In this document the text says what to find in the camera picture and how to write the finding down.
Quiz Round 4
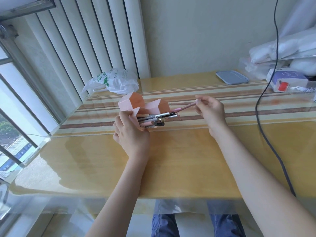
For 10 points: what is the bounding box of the person's left hand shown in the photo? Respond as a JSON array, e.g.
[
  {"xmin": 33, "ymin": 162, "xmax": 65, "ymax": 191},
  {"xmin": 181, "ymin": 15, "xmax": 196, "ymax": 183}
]
[{"xmin": 113, "ymin": 111, "xmax": 151, "ymax": 159}]

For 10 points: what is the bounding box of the person's right hand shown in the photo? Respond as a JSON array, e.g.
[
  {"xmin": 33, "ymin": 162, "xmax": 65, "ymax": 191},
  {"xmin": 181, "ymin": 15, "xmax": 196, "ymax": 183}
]
[{"xmin": 194, "ymin": 95, "xmax": 228, "ymax": 136}]

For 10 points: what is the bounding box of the pink slim makeup pencil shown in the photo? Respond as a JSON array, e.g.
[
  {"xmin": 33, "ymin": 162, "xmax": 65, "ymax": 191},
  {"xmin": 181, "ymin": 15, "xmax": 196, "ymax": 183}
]
[{"xmin": 170, "ymin": 103, "xmax": 197, "ymax": 113}]

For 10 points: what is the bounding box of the pink paper pen holder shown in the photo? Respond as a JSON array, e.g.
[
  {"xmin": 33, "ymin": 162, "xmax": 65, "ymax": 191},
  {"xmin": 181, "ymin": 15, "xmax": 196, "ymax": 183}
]
[{"xmin": 118, "ymin": 92, "xmax": 171, "ymax": 132}]

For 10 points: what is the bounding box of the person's right forearm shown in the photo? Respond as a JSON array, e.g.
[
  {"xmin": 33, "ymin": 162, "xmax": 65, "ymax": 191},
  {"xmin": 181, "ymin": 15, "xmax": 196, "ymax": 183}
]
[{"xmin": 209, "ymin": 123, "xmax": 316, "ymax": 237}]

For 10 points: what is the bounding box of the person's left forearm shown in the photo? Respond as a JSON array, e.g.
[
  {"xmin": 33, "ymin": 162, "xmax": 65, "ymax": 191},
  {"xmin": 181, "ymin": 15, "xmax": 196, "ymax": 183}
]
[{"xmin": 85, "ymin": 152, "xmax": 149, "ymax": 237}]

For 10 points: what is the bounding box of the bundle of pens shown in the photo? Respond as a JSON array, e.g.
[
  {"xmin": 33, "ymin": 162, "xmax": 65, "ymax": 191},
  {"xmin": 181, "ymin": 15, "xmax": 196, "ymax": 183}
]
[{"xmin": 136, "ymin": 111, "xmax": 181, "ymax": 128}]

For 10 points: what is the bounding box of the white plastic bag green print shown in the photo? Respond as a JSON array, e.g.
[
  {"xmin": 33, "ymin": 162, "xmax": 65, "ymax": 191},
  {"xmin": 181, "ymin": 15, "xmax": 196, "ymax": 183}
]
[{"xmin": 81, "ymin": 68, "xmax": 140, "ymax": 100}]

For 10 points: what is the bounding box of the grey-blue flat lid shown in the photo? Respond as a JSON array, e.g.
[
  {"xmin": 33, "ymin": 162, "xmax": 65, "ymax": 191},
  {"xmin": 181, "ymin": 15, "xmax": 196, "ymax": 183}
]
[{"xmin": 215, "ymin": 70, "xmax": 249, "ymax": 85}]

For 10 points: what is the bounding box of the clear plastic table cover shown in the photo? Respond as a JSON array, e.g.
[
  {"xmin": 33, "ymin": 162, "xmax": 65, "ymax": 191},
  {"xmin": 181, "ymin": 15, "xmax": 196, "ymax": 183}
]
[{"xmin": 0, "ymin": 70, "xmax": 316, "ymax": 216}]

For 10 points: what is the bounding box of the clear plastic sheet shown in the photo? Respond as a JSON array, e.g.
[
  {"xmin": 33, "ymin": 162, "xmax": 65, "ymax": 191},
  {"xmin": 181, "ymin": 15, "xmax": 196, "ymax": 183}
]
[{"xmin": 238, "ymin": 56, "xmax": 273, "ymax": 80}]

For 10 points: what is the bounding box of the white purple box red label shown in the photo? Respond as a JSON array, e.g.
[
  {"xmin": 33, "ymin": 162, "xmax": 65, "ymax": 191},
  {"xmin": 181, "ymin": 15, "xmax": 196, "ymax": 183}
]
[{"xmin": 266, "ymin": 68, "xmax": 309, "ymax": 93}]

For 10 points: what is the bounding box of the white radiator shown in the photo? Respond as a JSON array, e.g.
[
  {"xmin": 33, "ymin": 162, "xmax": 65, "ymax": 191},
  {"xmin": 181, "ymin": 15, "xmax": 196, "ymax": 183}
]
[{"xmin": 24, "ymin": 0, "xmax": 151, "ymax": 102}]

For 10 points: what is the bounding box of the clear bag of white filling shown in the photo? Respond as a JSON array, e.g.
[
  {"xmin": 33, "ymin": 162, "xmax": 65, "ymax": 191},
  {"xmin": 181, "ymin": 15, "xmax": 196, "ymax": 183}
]
[{"xmin": 249, "ymin": 28, "xmax": 316, "ymax": 64}]

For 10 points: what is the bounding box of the person's left leg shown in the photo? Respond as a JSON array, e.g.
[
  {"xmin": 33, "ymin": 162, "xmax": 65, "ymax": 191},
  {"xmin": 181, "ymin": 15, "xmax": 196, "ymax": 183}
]
[{"xmin": 151, "ymin": 213, "xmax": 179, "ymax": 237}]

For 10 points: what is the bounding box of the person's leg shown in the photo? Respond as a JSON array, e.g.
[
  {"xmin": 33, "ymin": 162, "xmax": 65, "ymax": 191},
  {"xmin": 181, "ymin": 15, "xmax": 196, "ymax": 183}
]
[
  {"xmin": 151, "ymin": 213, "xmax": 179, "ymax": 237},
  {"xmin": 209, "ymin": 214, "xmax": 246, "ymax": 237}
]

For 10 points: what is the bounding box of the small bag of white filling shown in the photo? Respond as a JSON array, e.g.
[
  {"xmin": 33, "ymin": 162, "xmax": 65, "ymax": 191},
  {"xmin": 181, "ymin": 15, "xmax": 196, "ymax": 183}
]
[{"xmin": 289, "ymin": 57, "xmax": 316, "ymax": 77}]

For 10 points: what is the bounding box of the person's right leg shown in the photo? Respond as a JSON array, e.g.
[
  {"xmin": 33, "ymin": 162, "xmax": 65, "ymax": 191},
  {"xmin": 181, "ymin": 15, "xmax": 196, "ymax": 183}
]
[{"xmin": 209, "ymin": 214, "xmax": 246, "ymax": 237}]

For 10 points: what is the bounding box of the black cable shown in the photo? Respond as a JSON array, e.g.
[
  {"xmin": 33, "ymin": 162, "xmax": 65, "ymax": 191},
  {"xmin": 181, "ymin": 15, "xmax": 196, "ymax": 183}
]
[{"xmin": 255, "ymin": 0, "xmax": 297, "ymax": 198}]

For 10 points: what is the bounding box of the grey window frame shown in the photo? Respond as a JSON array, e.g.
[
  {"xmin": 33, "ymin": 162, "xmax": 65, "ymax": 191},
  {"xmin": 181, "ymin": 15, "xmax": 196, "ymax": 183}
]
[{"xmin": 0, "ymin": 0, "xmax": 63, "ymax": 182}]

